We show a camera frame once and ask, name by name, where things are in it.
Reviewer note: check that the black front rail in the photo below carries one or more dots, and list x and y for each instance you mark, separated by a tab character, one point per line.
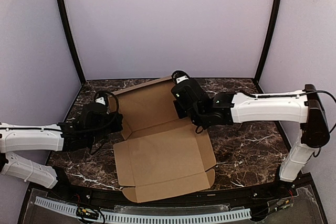
251	197

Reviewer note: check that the brown cardboard box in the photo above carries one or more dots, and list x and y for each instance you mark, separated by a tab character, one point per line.
160	156

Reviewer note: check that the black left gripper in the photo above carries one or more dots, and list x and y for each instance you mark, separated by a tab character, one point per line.
115	120

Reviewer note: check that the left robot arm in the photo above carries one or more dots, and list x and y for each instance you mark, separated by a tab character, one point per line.
95	122

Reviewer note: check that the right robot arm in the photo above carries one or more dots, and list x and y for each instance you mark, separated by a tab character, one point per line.
227	108

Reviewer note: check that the black frame post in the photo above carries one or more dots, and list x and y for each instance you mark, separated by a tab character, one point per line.
267	41
70	41

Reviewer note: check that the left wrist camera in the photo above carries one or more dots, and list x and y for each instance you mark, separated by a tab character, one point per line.
102	98

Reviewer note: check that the white slotted cable duct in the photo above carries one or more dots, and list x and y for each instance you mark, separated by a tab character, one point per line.
72	210

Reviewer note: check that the small green circuit board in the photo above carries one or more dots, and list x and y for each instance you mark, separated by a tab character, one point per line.
85	212

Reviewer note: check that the left black frame post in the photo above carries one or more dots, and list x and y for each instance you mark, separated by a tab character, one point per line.
70	41

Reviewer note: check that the right black frame post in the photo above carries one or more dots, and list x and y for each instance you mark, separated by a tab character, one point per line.
267	41

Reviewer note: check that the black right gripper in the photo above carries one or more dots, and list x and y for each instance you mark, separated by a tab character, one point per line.
178	108

